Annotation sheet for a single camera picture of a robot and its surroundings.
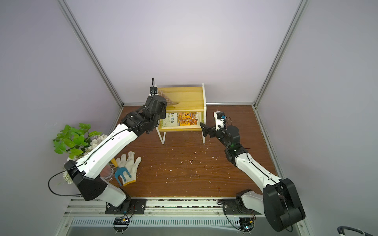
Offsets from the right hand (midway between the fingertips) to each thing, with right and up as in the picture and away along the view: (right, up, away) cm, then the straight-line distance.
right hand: (211, 117), depth 78 cm
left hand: (-27, +6, -5) cm, 29 cm away
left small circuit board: (-46, -54, -6) cm, 71 cm away
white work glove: (-48, -29, +10) cm, 57 cm away
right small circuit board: (+17, -53, -7) cm, 56 cm away
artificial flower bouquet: (-58, -11, -18) cm, 62 cm away
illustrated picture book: (-17, -1, +12) cm, 20 cm away
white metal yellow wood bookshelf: (-11, +10, 0) cm, 15 cm away
